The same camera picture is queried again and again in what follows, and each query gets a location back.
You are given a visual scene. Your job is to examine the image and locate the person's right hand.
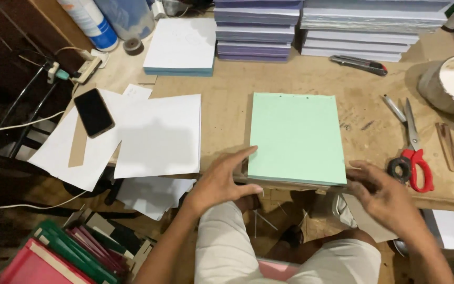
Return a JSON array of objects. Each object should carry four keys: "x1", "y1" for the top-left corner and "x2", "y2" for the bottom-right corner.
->
[{"x1": 345, "y1": 160, "x2": 429, "y2": 238}]

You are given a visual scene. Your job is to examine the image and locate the person's left hand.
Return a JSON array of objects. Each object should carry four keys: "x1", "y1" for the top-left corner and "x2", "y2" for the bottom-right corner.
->
[{"x1": 184, "y1": 145, "x2": 264, "y2": 216}]

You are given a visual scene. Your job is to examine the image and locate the white cloth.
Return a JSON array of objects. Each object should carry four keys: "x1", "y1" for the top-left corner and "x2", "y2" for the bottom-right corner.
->
[{"x1": 331, "y1": 193, "x2": 358, "y2": 229}]

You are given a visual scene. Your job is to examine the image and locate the grey cardboard piece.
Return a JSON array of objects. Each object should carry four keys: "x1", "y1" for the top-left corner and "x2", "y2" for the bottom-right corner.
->
[{"x1": 341, "y1": 192, "x2": 399, "y2": 244}]

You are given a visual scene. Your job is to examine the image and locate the silver pen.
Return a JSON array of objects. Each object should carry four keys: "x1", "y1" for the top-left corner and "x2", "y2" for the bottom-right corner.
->
[{"x1": 381, "y1": 94, "x2": 407, "y2": 124}]

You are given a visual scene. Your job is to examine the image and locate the green paper stack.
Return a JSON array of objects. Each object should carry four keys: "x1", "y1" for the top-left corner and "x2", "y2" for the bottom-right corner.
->
[{"x1": 247, "y1": 92, "x2": 348, "y2": 186}]

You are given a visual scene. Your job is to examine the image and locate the brown translucent ruler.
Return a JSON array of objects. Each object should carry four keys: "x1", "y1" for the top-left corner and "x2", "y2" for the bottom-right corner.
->
[{"x1": 435, "y1": 122, "x2": 454, "y2": 173}]

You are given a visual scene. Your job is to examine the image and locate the black utility knife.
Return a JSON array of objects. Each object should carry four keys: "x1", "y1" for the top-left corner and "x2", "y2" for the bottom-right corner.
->
[{"x1": 329, "y1": 55, "x2": 388, "y2": 77}]

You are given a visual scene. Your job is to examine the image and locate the pink stool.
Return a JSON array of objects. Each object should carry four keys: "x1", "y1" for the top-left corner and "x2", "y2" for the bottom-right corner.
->
[{"x1": 256, "y1": 258, "x2": 301, "y2": 282}]

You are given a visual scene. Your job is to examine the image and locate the white paper stacks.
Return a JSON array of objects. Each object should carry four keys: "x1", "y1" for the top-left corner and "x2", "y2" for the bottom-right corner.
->
[{"x1": 300, "y1": 0, "x2": 453, "y2": 63}]

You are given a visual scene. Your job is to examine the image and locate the person's white shorts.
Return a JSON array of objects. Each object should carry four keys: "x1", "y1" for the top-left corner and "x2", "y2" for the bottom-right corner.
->
[{"x1": 194, "y1": 200, "x2": 382, "y2": 284}]

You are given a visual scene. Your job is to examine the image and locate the purple paper stacks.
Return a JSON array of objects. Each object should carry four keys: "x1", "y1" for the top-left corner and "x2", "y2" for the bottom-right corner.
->
[{"x1": 213, "y1": 0, "x2": 303, "y2": 63}]

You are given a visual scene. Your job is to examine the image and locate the large white paper sheet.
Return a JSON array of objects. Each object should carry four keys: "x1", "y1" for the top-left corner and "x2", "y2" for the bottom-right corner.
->
[{"x1": 113, "y1": 94, "x2": 202, "y2": 180}]

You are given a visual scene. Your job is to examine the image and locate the loose white papers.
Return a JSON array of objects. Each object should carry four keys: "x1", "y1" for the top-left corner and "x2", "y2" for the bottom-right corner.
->
[{"x1": 115, "y1": 176, "x2": 197, "y2": 222}]

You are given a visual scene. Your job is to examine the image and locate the white paper stack blue base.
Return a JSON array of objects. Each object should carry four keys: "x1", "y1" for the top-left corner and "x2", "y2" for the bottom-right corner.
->
[{"x1": 143, "y1": 17, "x2": 217, "y2": 77}]

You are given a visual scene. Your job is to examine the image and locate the small white paper slip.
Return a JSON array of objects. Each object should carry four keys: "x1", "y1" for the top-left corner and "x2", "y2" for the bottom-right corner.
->
[{"x1": 122, "y1": 84, "x2": 153, "y2": 102}]

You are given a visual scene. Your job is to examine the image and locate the white charger adapter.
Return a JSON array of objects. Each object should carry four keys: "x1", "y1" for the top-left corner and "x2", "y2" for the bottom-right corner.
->
[{"x1": 150, "y1": 0, "x2": 167, "y2": 21}]

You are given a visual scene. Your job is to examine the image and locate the small dark tape roll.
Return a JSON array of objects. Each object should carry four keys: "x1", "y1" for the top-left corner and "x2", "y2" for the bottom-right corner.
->
[{"x1": 122, "y1": 37, "x2": 145, "y2": 56}]

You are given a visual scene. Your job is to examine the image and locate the black smartphone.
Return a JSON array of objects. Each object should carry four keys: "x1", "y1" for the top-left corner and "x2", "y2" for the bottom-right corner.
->
[{"x1": 73, "y1": 88, "x2": 116, "y2": 139}]

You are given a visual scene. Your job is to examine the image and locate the blue grey container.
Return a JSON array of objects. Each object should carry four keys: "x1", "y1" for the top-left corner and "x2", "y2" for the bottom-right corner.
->
[{"x1": 93, "y1": 0, "x2": 156, "y2": 41}]

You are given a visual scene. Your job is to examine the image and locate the brown cardboard strip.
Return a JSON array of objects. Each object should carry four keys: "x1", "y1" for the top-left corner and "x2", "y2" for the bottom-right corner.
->
[{"x1": 68, "y1": 116, "x2": 88, "y2": 168}]

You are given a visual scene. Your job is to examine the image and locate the white paper sheet pile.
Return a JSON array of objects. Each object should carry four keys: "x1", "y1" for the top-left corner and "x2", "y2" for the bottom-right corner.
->
[{"x1": 28, "y1": 88, "x2": 124, "y2": 192}]

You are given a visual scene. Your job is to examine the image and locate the white power strip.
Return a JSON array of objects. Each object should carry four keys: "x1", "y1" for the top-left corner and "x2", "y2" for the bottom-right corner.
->
[{"x1": 71, "y1": 55, "x2": 102, "y2": 85}]

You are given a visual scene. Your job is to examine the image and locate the crate of coloured folders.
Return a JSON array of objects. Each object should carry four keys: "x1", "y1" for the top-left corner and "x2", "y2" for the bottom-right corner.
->
[{"x1": 0, "y1": 208, "x2": 153, "y2": 284}]

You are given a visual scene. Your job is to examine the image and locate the white and blue bottle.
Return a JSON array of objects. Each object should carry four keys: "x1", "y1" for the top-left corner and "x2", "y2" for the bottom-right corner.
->
[{"x1": 56, "y1": 0, "x2": 120, "y2": 53}]

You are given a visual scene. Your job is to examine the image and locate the white and teal plug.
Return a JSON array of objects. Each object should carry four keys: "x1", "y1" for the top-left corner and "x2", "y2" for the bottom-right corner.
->
[{"x1": 47, "y1": 61, "x2": 71, "y2": 84}]

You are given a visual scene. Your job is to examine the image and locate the wooden cabinet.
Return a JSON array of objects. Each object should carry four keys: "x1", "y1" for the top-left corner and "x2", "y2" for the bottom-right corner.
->
[{"x1": 0, "y1": 0, "x2": 94, "y2": 79}]

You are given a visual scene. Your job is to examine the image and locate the red handled scissors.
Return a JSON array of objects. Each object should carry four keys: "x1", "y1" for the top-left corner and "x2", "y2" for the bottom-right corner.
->
[{"x1": 387, "y1": 97, "x2": 435, "y2": 193}]

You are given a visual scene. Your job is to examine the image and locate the white cable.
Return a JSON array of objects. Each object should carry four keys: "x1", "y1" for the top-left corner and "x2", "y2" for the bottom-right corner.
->
[
  {"x1": 0, "y1": 190, "x2": 88, "y2": 212},
  {"x1": 0, "y1": 110, "x2": 66, "y2": 137}
]

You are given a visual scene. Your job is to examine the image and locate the black cables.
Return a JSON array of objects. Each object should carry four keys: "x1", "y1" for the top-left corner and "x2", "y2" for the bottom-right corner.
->
[{"x1": 0, "y1": 63, "x2": 61, "y2": 159}]

